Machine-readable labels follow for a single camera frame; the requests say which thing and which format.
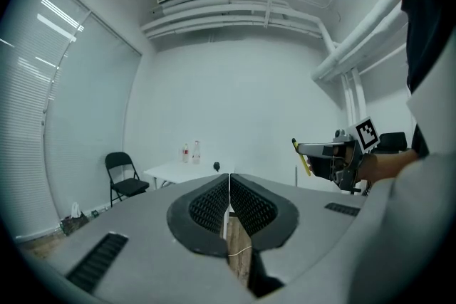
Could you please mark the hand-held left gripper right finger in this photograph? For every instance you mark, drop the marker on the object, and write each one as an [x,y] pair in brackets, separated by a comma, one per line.
[303,224]

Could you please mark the white window blind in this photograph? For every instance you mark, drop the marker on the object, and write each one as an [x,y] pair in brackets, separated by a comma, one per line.
[25,110]
[96,117]

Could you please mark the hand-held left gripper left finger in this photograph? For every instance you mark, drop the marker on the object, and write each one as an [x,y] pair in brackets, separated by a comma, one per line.
[142,252]

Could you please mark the person's right hand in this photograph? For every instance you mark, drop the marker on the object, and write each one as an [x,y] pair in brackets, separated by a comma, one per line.
[341,152]

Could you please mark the black folding chair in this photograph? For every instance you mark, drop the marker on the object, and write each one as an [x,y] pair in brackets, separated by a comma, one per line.
[124,185]

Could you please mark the person's right forearm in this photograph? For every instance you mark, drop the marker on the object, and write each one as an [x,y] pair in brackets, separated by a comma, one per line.
[388,165]

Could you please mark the person's black shirt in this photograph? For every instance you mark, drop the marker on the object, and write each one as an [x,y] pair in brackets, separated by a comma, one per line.
[431,28]

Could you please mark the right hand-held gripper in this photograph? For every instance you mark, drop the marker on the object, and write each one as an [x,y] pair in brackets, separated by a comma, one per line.
[367,133]

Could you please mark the black office chair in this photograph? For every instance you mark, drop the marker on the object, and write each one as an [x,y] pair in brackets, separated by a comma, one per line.
[392,142]

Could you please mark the thick white insulated pipes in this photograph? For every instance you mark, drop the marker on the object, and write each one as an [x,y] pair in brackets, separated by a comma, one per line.
[360,39]

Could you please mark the yellow-capped red-label bottle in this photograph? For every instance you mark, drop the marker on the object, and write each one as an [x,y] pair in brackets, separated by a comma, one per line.
[185,154]

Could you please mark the white horizontal ceiling pipes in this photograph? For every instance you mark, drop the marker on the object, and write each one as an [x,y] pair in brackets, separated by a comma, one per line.
[231,16]

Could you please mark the white folding table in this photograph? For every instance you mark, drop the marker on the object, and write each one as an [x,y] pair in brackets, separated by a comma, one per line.
[178,172]

